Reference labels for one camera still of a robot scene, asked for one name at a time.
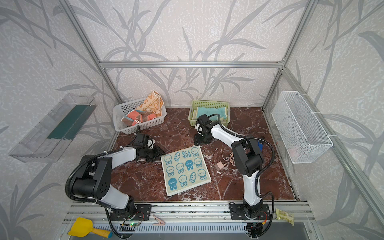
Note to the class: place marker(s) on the yellow and teal towel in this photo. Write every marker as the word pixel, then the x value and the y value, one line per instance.
pixel 223 112

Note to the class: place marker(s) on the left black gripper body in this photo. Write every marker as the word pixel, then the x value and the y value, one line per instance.
pixel 151 153

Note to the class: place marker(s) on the yellow plastic scoop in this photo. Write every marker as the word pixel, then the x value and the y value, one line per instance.
pixel 82 227

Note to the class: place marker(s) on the green plastic basket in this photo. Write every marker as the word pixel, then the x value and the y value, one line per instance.
pixel 207 104

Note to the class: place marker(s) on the white plastic laundry basket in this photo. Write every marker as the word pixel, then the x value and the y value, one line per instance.
pixel 119 111

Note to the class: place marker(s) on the teal patterned towel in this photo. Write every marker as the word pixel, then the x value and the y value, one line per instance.
pixel 184 170

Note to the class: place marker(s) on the white wire mesh basket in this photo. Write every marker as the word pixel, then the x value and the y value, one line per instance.
pixel 304 137

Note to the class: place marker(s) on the red patterned towel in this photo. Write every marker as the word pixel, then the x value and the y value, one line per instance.
pixel 136 117

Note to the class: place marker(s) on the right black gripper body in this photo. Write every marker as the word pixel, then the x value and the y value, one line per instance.
pixel 202 139

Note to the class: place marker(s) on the pink clothespin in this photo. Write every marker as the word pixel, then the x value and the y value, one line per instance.
pixel 158 221

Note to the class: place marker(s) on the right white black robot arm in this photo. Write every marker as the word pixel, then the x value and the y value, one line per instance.
pixel 247 155

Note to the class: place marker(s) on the orange patterned towel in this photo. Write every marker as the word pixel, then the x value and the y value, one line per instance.
pixel 153 103

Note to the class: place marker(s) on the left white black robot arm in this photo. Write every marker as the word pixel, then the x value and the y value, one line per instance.
pixel 90 181

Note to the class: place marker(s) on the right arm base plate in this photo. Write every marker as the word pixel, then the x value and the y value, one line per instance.
pixel 238 213

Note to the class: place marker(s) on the aluminium front rail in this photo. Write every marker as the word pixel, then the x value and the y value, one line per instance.
pixel 188 212

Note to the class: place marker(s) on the green circuit board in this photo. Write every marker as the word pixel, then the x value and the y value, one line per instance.
pixel 131 225

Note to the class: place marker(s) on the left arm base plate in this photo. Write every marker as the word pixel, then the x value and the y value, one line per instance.
pixel 142 213

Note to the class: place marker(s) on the yellow paper tag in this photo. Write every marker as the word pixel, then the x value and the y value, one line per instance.
pixel 285 216

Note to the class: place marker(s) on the clear acrylic wall shelf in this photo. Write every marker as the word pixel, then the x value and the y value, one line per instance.
pixel 50 138

